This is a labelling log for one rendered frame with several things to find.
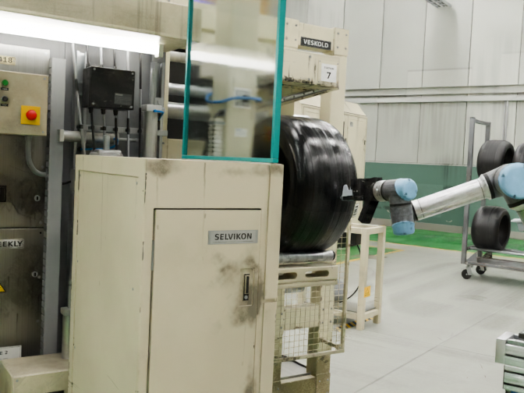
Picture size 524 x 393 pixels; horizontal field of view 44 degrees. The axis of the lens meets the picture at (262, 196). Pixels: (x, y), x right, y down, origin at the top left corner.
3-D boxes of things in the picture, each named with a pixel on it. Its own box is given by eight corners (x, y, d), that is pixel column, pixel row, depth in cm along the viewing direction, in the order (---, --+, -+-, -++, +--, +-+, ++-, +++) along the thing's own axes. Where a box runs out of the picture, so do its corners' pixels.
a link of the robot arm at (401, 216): (414, 231, 229) (411, 200, 229) (416, 234, 218) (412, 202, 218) (391, 233, 231) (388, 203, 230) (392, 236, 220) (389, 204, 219)
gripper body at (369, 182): (364, 179, 243) (387, 177, 233) (364, 202, 242) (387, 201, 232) (348, 178, 239) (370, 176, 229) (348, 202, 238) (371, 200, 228)
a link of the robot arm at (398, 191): (404, 203, 216) (401, 178, 215) (381, 204, 225) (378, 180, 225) (420, 200, 220) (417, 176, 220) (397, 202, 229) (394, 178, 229)
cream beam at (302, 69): (228, 73, 270) (230, 38, 269) (200, 78, 291) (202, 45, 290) (340, 88, 303) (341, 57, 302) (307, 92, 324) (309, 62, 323)
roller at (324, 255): (257, 258, 251) (262, 267, 248) (261, 250, 248) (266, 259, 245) (327, 255, 270) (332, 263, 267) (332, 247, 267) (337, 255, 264)
